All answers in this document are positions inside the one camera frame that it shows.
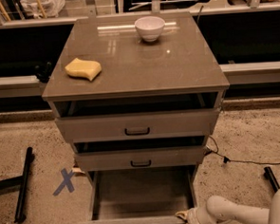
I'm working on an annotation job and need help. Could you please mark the grey drawer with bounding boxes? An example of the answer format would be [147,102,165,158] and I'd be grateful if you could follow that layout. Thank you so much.
[56,109,220,143]
[82,165,197,224]
[74,146,206,172]

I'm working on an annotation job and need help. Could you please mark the blue tape cross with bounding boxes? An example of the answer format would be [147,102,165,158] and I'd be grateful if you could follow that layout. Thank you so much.
[53,169,74,196]

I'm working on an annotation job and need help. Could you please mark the grey drawer cabinet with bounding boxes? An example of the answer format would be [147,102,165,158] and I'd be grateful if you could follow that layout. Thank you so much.
[37,9,236,187]

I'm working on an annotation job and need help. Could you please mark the black stand leg left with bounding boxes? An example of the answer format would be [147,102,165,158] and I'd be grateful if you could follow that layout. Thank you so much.
[0,147,34,223]

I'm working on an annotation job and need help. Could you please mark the yellow sponge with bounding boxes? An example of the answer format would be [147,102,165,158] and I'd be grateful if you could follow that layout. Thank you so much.
[65,58,102,81]

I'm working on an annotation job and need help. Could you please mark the black stand leg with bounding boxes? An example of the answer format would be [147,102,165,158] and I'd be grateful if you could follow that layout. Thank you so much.
[0,147,34,223]
[264,167,280,192]

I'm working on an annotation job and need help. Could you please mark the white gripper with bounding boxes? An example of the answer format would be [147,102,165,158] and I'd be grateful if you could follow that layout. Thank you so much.
[175,207,213,224]

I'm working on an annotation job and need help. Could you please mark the grey top drawer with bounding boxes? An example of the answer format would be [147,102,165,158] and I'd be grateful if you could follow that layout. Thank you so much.
[56,109,220,143]

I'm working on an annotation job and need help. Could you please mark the grey bottom drawer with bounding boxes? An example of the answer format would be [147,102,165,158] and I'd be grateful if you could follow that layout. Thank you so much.
[82,165,197,224]

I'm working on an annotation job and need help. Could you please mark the white bowl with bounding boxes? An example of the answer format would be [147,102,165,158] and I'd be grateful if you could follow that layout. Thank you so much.
[135,16,165,42]

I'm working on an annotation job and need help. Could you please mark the black cable on floor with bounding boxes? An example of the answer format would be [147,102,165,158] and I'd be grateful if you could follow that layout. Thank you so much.
[204,131,280,171]

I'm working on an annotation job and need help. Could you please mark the black stand leg right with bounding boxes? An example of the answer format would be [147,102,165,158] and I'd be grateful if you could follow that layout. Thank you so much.
[264,167,280,192]

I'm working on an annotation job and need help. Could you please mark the grey middle drawer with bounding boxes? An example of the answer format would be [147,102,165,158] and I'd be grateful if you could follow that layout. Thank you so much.
[74,146,206,172]

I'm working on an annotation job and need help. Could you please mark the white plastic bag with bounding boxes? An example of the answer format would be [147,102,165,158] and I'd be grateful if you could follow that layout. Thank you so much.
[20,0,65,19]

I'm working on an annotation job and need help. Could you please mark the black clamp on rail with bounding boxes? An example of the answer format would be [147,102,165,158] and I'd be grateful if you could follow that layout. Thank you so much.
[34,62,53,83]

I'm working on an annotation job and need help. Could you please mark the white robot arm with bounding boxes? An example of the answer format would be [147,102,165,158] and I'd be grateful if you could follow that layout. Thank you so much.
[176,189,280,224]

